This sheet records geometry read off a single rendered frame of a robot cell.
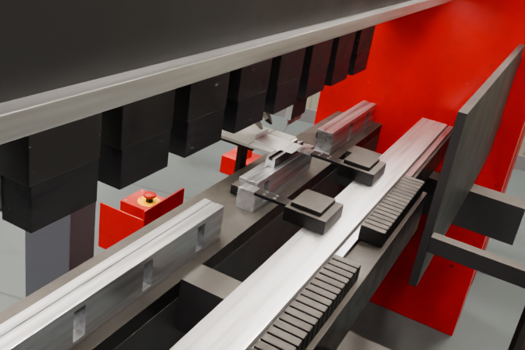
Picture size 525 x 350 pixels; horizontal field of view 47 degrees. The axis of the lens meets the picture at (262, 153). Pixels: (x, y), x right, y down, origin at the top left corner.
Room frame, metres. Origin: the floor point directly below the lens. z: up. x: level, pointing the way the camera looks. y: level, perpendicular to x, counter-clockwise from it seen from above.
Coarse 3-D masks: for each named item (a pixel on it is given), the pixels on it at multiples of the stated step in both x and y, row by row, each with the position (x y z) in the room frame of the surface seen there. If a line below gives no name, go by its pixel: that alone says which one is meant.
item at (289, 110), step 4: (296, 100) 1.70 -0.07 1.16; (300, 100) 1.73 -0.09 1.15; (304, 100) 1.76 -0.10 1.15; (296, 104) 1.71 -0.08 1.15; (300, 104) 1.73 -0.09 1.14; (304, 104) 1.76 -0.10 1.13; (288, 108) 1.69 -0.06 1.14; (292, 108) 1.69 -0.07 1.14; (296, 108) 1.71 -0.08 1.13; (300, 108) 1.74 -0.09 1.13; (304, 108) 1.77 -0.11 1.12; (288, 112) 1.69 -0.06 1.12; (292, 112) 1.69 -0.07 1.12; (296, 112) 1.72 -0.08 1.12; (300, 112) 1.75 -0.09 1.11; (288, 116) 1.69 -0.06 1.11; (292, 116) 1.70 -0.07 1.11; (296, 116) 1.75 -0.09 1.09; (300, 116) 1.78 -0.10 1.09; (288, 120) 1.70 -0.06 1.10; (292, 120) 1.72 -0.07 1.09; (288, 124) 1.70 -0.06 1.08
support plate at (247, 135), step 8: (248, 128) 1.83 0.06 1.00; (256, 128) 1.84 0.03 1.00; (264, 128) 1.85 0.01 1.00; (224, 136) 1.73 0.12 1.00; (232, 136) 1.74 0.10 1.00; (240, 136) 1.75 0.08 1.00; (248, 136) 1.76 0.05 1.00; (280, 136) 1.81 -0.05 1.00; (288, 136) 1.82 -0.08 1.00; (240, 144) 1.71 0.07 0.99; (256, 144) 1.71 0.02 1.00; (264, 152) 1.67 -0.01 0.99
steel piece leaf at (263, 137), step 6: (264, 132) 1.78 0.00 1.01; (258, 138) 1.75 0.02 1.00; (264, 138) 1.76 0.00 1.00; (270, 138) 1.77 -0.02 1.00; (276, 138) 1.77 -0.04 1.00; (264, 144) 1.71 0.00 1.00; (270, 144) 1.72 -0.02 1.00; (276, 144) 1.73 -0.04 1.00; (282, 144) 1.74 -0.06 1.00; (288, 144) 1.74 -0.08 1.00
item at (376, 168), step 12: (312, 156) 1.69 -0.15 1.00; (324, 156) 1.68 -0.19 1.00; (348, 156) 1.64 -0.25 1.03; (360, 156) 1.65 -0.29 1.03; (372, 156) 1.67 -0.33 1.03; (348, 168) 1.59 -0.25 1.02; (360, 168) 1.59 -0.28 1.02; (372, 168) 1.61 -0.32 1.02; (384, 168) 1.66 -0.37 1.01; (360, 180) 1.57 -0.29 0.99; (372, 180) 1.56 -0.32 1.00
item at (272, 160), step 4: (296, 140) 1.80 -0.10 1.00; (300, 144) 1.78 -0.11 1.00; (272, 152) 1.66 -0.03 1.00; (276, 152) 1.67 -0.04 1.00; (280, 152) 1.69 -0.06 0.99; (284, 152) 1.68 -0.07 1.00; (296, 152) 1.76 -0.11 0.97; (268, 156) 1.63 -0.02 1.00; (272, 156) 1.65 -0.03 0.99; (276, 156) 1.64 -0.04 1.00; (280, 156) 1.65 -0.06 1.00; (284, 156) 1.68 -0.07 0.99; (288, 156) 1.70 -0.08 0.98; (268, 160) 1.63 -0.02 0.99; (272, 160) 1.62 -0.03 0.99; (276, 160) 1.62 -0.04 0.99; (280, 160) 1.65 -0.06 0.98; (284, 160) 1.68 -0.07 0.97; (268, 164) 1.62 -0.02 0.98; (272, 164) 1.62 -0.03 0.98; (276, 164) 1.63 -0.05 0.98
